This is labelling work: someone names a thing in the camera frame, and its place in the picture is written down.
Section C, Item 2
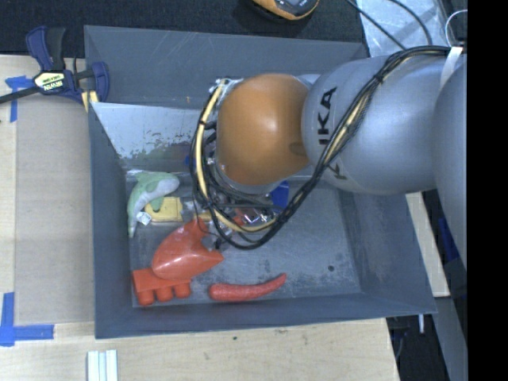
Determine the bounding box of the grey metal bin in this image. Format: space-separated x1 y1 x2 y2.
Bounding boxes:
83 25 438 340

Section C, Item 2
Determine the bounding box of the yellow flat toy block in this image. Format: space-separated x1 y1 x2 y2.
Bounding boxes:
144 196 212 224

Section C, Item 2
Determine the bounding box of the blue flat piece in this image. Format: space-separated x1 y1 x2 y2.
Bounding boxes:
271 180 291 210

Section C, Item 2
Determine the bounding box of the orange heart-shaped plastic toy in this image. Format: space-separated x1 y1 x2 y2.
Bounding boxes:
151 217 225 282

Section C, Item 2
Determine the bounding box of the red toy chili pepper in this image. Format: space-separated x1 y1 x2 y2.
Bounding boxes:
208 272 288 302

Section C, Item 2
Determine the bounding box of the orange-red block with pegs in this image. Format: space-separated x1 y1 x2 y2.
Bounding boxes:
131 267 192 307

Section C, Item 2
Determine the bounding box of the green and white toy dolphin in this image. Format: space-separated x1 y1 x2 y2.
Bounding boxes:
126 169 181 239

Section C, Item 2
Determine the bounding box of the pale wood flat board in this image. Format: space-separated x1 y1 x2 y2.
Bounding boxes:
14 95 97 326

